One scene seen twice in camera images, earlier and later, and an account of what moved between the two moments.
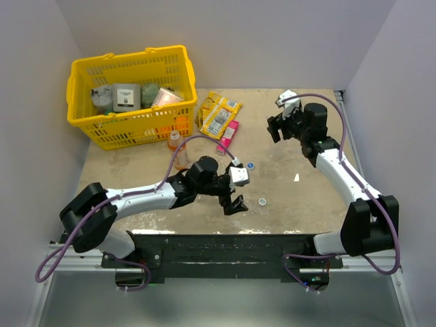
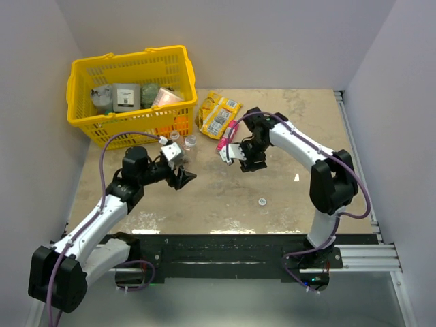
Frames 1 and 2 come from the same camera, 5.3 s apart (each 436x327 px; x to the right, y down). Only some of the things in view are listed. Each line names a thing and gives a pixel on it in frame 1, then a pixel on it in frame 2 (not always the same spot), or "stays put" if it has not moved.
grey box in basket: (126, 97) stays put
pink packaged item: (165, 97) stays put
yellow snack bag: (215, 113) stays put
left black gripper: (225, 201) → (179, 180)
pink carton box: (228, 135) stays put
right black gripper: (278, 122) → (249, 165)
